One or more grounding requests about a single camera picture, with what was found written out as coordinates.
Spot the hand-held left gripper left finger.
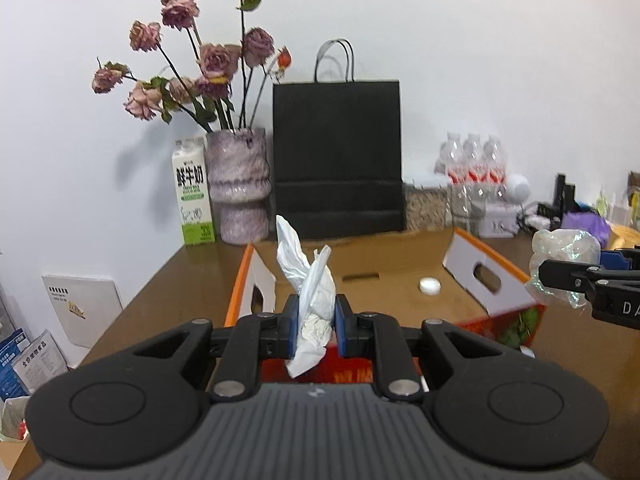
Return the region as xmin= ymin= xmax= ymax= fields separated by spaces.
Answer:
xmin=132 ymin=295 xmax=301 ymax=403

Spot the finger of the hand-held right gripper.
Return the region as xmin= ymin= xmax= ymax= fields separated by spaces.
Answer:
xmin=599 ymin=247 xmax=640 ymax=271
xmin=538 ymin=258 xmax=640 ymax=302

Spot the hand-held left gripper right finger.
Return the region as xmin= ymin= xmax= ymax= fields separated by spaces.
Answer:
xmin=336 ymin=294 xmax=501 ymax=403

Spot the clear plastic wrap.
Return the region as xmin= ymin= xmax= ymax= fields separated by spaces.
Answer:
xmin=525 ymin=228 xmax=602 ymax=310

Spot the white tissue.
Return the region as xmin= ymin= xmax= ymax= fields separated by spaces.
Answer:
xmin=276 ymin=215 xmax=339 ymax=379

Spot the orange cardboard box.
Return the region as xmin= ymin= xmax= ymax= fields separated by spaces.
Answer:
xmin=207 ymin=227 xmax=547 ymax=396

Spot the wooden desktop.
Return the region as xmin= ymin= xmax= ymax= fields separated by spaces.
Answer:
xmin=65 ymin=232 xmax=640 ymax=480

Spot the purple plastic bag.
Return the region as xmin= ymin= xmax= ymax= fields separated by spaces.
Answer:
xmin=561 ymin=211 xmax=612 ymax=249

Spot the black stand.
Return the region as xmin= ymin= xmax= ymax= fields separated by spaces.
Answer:
xmin=551 ymin=173 xmax=577 ymax=217

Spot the white tin box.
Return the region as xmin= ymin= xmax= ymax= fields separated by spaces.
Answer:
xmin=477 ymin=202 xmax=522 ymax=239

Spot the white round speaker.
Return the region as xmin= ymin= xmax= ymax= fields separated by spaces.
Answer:
xmin=504 ymin=173 xmax=532 ymax=206

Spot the clear glass jar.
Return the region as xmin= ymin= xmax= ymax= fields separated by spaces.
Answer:
xmin=451 ymin=185 xmax=482 ymax=228

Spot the red label water bottle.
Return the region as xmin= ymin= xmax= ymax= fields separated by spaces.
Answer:
xmin=435 ymin=132 xmax=465 ymax=196
xmin=462 ymin=133 xmax=485 ymax=196
xmin=482 ymin=135 xmax=507 ymax=196

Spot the clear jar of grains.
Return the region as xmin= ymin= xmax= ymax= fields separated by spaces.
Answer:
xmin=403 ymin=175 xmax=454 ymax=233

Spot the purple ceramic vase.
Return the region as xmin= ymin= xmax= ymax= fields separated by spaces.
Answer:
xmin=205 ymin=127 xmax=274 ymax=246

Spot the green white milk carton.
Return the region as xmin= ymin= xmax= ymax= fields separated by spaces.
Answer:
xmin=171 ymin=137 xmax=217 ymax=248

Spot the black paper bag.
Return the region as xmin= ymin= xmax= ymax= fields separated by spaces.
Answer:
xmin=272 ymin=39 xmax=407 ymax=240

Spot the white printed pamphlet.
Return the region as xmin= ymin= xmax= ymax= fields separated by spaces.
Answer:
xmin=12 ymin=342 xmax=69 ymax=394

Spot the dried rose bouquet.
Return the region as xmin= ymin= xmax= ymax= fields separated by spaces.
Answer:
xmin=91 ymin=0 xmax=294 ymax=136

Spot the blue pamphlet box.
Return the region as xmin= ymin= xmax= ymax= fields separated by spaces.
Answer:
xmin=0 ymin=327 xmax=32 ymax=402

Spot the clear plastic bag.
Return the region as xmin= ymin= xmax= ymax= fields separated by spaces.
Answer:
xmin=0 ymin=396 xmax=32 ymax=442

